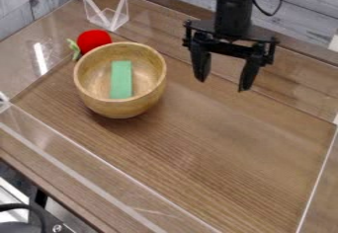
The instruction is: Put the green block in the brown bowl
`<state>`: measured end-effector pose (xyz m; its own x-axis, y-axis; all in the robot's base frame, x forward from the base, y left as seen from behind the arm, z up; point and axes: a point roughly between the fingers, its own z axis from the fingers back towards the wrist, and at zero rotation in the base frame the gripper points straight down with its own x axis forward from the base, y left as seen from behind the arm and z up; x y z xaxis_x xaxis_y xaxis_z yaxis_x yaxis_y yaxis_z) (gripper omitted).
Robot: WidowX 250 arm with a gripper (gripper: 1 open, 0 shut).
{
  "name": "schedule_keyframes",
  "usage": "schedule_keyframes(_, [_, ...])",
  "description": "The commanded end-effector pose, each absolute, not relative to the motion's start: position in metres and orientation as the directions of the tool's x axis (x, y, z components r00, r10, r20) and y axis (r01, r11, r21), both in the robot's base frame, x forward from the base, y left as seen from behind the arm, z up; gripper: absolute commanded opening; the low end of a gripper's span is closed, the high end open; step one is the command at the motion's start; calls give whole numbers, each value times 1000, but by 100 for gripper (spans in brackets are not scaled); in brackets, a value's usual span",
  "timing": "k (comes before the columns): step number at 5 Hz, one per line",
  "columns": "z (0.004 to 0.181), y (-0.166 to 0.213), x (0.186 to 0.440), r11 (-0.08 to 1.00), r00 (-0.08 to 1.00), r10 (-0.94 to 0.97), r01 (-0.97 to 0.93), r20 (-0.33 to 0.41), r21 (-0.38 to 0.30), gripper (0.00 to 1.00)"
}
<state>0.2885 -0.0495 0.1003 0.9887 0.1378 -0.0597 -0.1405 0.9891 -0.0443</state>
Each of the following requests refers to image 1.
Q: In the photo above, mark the clear acrylic corner bracket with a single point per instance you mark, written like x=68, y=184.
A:
x=107, y=18

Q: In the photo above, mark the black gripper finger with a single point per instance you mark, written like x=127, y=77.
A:
x=201, y=60
x=254, y=63

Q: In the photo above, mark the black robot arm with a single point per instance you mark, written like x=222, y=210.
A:
x=229, y=35

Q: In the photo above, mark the red plush apple toy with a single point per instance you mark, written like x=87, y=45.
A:
x=87, y=41

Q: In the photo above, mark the brown wooden bowl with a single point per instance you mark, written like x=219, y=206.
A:
x=91, y=76

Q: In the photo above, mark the black metal table leg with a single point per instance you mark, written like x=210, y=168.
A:
x=42, y=198

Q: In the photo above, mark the clear acrylic table barrier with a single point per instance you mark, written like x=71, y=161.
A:
x=103, y=195

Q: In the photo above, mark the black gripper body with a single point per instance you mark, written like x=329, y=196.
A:
x=227, y=34

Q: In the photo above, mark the green rectangular block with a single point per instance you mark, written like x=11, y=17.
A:
x=121, y=79

